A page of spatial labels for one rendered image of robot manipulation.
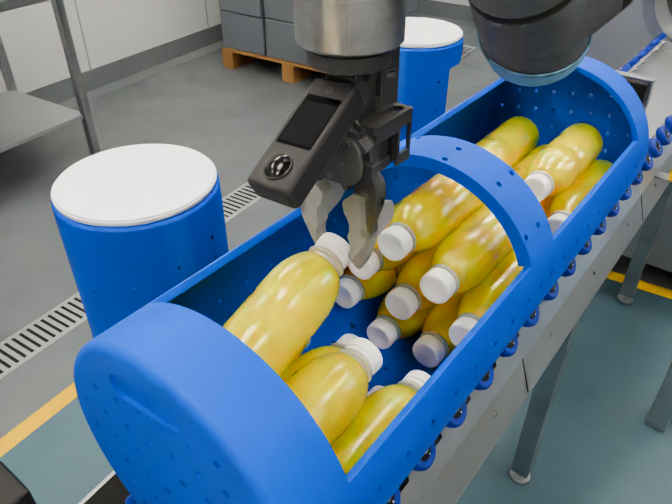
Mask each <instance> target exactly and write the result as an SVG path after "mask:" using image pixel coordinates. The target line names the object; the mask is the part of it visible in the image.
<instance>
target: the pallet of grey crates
mask: <svg viewBox="0 0 672 504"><path fill-rule="evenodd" d="M218 1H219V9H220V17H221V26H222V36H223V45H224V46H223V47H222V56H223V65H224V67H228V68H232V69H235V68H237V67H239V66H242V65H244V64H246V63H249V62H251V61H253V60H255V59H258V58H259V59H264V60H268V61H273V62H277V63H282V77H283V81H286V82H290V83H296V82H298V81H300V80H302V79H304V78H306V77H307V76H309V75H311V74H313V73H315V72H320V71H317V70H315V69H313V68H311V67H310V66H309V65H308V64H307V50H304V49H303V48H302V47H301V46H299V45H298V44H297V42H296V41H295V32H294V11H293V0H218ZM417 9H418V0H407V6H406V17H418V10H417Z"/></svg>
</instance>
